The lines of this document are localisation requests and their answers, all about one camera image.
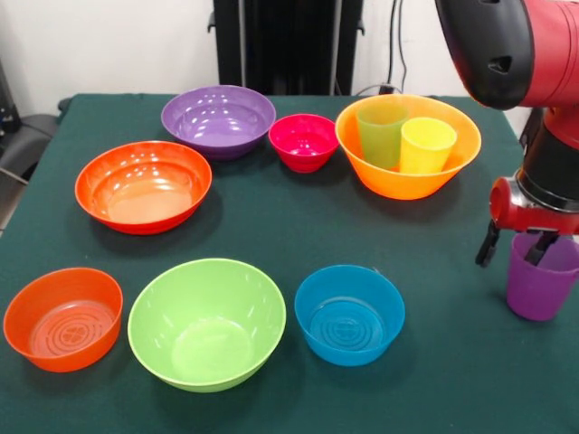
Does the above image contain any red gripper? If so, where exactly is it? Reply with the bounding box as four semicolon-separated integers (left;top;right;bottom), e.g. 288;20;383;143
474;175;579;269

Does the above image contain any purple cup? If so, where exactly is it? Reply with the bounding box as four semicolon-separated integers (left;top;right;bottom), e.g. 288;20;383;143
506;232;579;322

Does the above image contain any large orange bowl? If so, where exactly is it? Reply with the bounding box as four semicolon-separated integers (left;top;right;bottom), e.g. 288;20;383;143
335;93;482;201

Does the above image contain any yellow cup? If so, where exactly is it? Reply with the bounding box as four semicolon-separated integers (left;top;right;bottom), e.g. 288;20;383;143
399;116;458;175

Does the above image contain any green cup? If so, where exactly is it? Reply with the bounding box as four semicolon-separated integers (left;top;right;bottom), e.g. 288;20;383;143
356;104;411;171

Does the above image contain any pink bowl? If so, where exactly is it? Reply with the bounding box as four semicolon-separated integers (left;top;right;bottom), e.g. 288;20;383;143
268;114;340;174

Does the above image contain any blue bowl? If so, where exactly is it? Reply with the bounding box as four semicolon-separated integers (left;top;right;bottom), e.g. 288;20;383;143
294;264;406;368

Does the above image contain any dark green table cloth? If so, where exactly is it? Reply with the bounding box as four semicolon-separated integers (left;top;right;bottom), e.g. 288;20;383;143
0;92;579;434

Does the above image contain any purple bowl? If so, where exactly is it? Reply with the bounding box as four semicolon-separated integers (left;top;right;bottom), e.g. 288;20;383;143
160;85;277;162

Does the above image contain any green bowl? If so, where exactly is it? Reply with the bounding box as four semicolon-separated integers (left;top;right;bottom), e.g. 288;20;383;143
127;258;288;393

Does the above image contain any wide red bowl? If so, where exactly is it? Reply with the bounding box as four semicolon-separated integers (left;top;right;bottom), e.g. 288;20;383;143
74;140;214;236

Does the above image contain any small orange bowl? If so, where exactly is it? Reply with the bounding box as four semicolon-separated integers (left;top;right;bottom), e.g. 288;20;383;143
3;267;124;373

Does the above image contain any black hanging cable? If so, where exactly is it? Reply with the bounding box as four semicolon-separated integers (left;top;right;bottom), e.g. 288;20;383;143
387;0;409;95

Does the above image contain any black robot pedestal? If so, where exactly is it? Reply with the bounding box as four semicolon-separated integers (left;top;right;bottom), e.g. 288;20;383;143
207;0;366;96

